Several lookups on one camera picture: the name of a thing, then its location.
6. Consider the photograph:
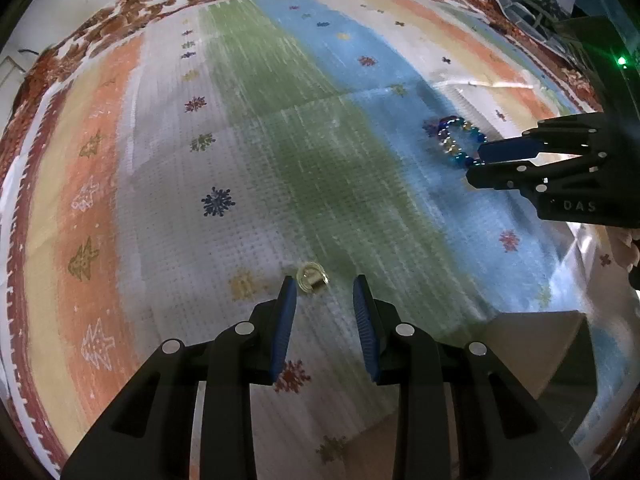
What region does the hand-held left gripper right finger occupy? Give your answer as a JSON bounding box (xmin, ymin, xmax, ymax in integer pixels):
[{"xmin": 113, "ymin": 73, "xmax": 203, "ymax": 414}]
[{"xmin": 352, "ymin": 275, "xmax": 591, "ymax": 480}]

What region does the striped pastel mat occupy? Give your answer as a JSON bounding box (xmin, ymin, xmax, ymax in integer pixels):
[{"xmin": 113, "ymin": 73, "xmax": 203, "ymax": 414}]
[{"xmin": 0, "ymin": 0, "xmax": 606, "ymax": 480}]

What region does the person's right hand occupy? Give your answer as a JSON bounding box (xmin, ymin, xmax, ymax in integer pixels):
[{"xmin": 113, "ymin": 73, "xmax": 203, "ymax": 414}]
[{"xmin": 607, "ymin": 227, "xmax": 640, "ymax": 272}]

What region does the small gold ring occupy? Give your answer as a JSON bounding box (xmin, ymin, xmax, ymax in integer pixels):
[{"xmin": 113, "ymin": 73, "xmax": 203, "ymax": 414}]
[{"xmin": 296, "ymin": 261, "xmax": 329, "ymax": 294}]

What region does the multicolour bead bracelet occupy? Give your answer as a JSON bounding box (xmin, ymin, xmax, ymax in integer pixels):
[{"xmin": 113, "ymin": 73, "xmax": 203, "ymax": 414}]
[{"xmin": 436, "ymin": 116, "xmax": 489, "ymax": 170}]

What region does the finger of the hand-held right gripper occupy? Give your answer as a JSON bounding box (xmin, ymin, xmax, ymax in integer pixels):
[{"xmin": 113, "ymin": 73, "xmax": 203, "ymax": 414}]
[
  {"xmin": 465, "ymin": 152, "xmax": 610, "ymax": 196},
  {"xmin": 477, "ymin": 112, "xmax": 611, "ymax": 166}
]

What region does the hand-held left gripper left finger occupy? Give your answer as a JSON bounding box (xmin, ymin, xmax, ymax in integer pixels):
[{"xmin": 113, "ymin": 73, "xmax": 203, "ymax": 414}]
[{"xmin": 62, "ymin": 275, "xmax": 299, "ymax": 480}]

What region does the grey metal rack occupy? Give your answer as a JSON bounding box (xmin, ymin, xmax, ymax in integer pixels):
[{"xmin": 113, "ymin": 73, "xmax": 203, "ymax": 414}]
[{"xmin": 492, "ymin": 0, "xmax": 576, "ymax": 46}]

